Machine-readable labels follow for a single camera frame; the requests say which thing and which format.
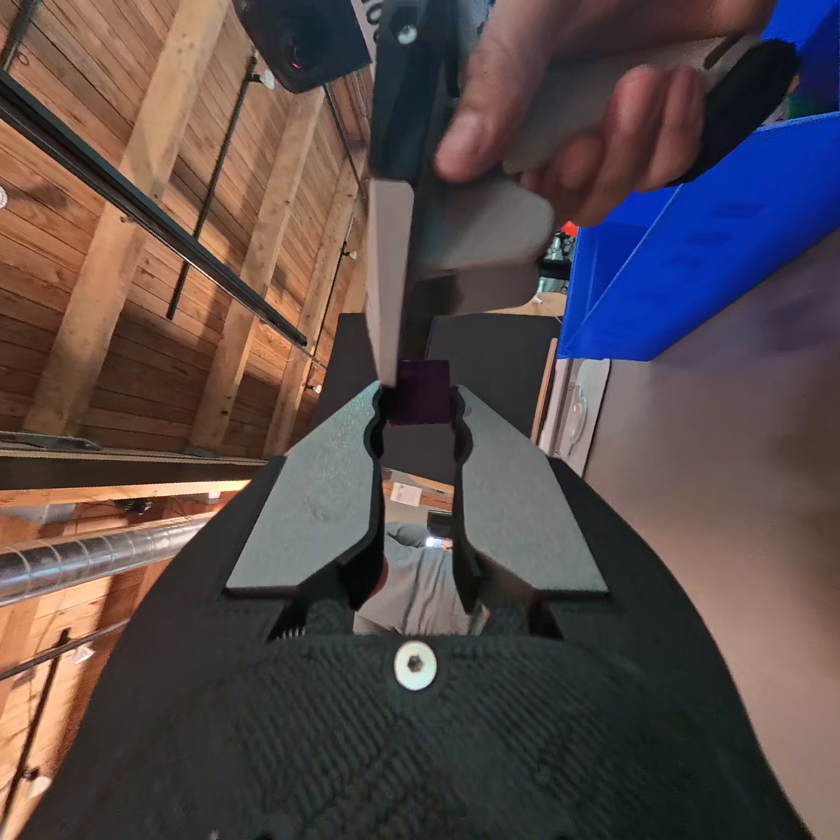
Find person's right hand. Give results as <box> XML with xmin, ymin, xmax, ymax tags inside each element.
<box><xmin>432</xmin><ymin>0</ymin><xmax>778</xmax><ymax>228</ymax></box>

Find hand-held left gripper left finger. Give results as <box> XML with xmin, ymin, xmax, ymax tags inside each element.
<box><xmin>225</xmin><ymin>382</ymin><xmax>387</xmax><ymax>613</ymax></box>

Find black ceiling rail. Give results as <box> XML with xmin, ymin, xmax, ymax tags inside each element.
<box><xmin>0</xmin><ymin>69</ymin><xmax>309</xmax><ymax>350</ymax></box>

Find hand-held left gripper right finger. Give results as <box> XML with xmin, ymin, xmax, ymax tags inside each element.
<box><xmin>451</xmin><ymin>385</ymin><xmax>609</xmax><ymax>634</ymax></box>

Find silver ventilation duct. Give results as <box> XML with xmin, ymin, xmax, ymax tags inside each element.
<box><xmin>0</xmin><ymin>512</ymin><xmax>215</xmax><ymax>608</ymax></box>

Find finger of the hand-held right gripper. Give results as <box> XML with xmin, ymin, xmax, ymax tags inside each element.
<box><xmin>410</xmin><ymin>262</ymin><xmax>543</xmax><ymax>317</ymax></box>
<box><xmin>364</xmin><ymin>177</ymin><xmax>416</xmax><ymax>389</ymax></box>

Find blue plastic bin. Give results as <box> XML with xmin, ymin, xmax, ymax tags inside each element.
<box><xmin>556</xmin><ymin>0</ymin><xmax>840</xmax><ymax>363</ymax></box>

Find purple block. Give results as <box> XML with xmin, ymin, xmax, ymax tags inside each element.
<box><xmin>387</xmin><ymin>359</ymin><xmax>452</xmax><ymax>427</ymax></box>

